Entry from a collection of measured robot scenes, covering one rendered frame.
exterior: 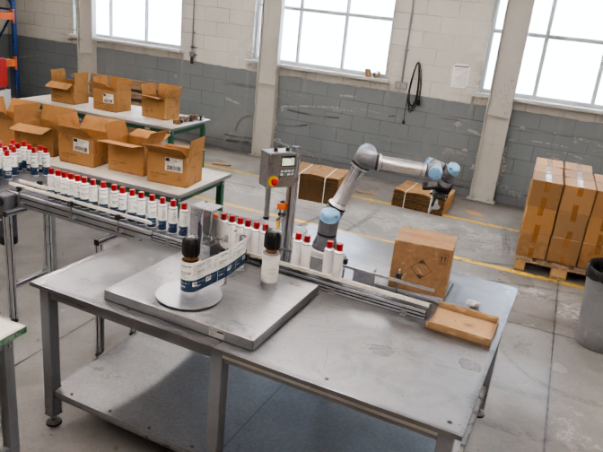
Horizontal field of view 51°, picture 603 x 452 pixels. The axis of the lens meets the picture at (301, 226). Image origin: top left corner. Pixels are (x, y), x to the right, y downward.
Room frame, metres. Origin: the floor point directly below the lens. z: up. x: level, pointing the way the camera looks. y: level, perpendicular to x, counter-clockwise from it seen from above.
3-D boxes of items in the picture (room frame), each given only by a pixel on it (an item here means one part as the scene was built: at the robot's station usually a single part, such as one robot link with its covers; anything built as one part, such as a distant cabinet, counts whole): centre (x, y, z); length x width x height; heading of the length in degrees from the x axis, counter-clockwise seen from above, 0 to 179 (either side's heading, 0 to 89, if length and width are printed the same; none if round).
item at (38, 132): (5.24, 2.27, 0.97); 0.44 x 0.38 x 0.37; 164
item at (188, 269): (2.64, 0.49, 1.04); 0.09 x 0.09 x 0.29
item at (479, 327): (2.73, -0.82, 0.85); 0.30 x 0.26 x 0.04; 66
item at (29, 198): (3.69, 1.38, 0.47); 1.17 x 0.38 x 0.94; 66
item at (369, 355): (2.98, 0.01, 0.82); 2.10 x 1.50 x 0.02; 66
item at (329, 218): (3.47, -0.16, 1.04); 0.13 x 0.12 x 0.14; 172
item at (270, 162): (3.25, 0.15, 1.38); 0.17 x 0.10 x 0.19; 121
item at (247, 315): (2.77, 0.38, 0.86); 0.80 x 0.67 x 0.05; 66
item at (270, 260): (2.84, 0.13, 1.03); 0.09 x 0.09 x 0.30
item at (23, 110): (5.43, 2.66, 0.97); 0.45 x 0.40 x 0.37; 161
